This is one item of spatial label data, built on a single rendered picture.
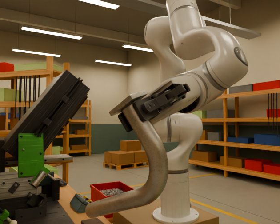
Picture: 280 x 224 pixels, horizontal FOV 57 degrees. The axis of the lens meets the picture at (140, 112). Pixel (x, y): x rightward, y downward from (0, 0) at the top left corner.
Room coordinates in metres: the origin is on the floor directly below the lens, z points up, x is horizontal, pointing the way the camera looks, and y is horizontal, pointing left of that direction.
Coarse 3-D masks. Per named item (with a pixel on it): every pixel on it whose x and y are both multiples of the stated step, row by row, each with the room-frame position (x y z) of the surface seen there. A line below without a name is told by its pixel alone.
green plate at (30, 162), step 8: (24, 136) 1.28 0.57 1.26; (32, 136) 1.29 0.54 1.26; (40, 136) 1.31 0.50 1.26; (24, 144) 1.27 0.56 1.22; (32, 144) 1.28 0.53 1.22; (40, 144) 1.30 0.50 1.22; (24, 152) 1.26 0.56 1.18; (32, 152) 1.28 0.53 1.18; (40, 152) 1.29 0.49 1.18; (24, 160) 1.25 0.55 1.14; (32, 160) 1.27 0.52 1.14; (40, 160) 1.28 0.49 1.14; (24, 168) 1.24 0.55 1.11; (32, 168) 1.26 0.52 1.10; (40, 168) 1.27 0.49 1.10; (24, 176) 1.23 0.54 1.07
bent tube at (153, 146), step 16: (128, 96) 0.37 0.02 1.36; (112, 112) 0.40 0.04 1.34; (128, 112) 0.39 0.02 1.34; (144, 128) 0.38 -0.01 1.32; (144, 144) 0.39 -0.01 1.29; (160, 144) 0.39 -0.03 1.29; (160, 160) 0.38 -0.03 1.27; (160, 176) 0.39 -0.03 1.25; (128, 192) 0.45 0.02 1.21; (144, 192) 0.42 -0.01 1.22; (160, 192) 0.41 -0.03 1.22; (96, 208) 0.50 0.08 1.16; (112, 208) 0.47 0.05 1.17; (128, 208) 0.45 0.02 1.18
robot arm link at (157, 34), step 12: (156, 24) 0.91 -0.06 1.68; (168, 24) 0.91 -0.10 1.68; (144, 36) 0.95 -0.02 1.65; (156, 36) 0.92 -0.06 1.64; (168, 36) 0.92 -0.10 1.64; (156, 48) 0.93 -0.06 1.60; (168, 48) 0.95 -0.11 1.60; (168, 60) 0.95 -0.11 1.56; (180, 60) 0.98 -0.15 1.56; (168, 72) 0.97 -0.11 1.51; (180, 72) 0.97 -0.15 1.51; (168, 120) 1.03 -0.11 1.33; (168, 132) 1.03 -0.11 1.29
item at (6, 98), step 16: (0, 64) 4.10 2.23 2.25; (16, 64) 4.01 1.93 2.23; (32, 64) 3.92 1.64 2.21; (48, 64) 3.75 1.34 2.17; (64, 64) 4.17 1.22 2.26; (16, 80) 3.88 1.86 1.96; (48, 80) 3.75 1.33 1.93; (0, 96) 4.06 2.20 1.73; (16, 96) 4.29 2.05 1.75; (0, 128) 4.43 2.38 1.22; (64, 144) 4.16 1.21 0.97; (64, 176) 4.16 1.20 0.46
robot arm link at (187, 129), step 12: (180, 120) 1.03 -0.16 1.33; (192, 120) 1.03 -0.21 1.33; (180, 132) 1.03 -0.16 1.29; (192, 132) 1.03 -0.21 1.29; (180, 144) 1.07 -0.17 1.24; (192, 144) 1.03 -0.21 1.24; (168, 156) 1.05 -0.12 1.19; (180, 156) 1.03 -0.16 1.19; (168, 168) 1.04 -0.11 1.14; (180, 168) 1.03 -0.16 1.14
